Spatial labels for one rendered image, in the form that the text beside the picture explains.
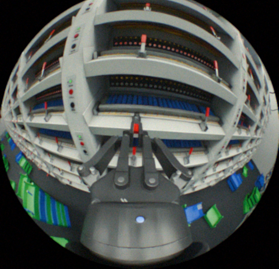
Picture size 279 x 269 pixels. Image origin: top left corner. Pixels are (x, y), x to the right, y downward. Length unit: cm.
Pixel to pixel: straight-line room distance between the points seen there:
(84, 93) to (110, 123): 13
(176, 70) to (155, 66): 6
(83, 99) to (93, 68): 9
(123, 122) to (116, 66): 17
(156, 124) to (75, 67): 31
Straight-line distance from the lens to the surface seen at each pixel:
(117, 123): 29
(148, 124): 29
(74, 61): 31
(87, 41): 31
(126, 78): 39
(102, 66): 26
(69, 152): 54
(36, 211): 87
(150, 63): 24
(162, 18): 34
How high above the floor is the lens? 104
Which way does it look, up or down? 31 degrees down
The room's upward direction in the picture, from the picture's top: 6 degrees clockwise
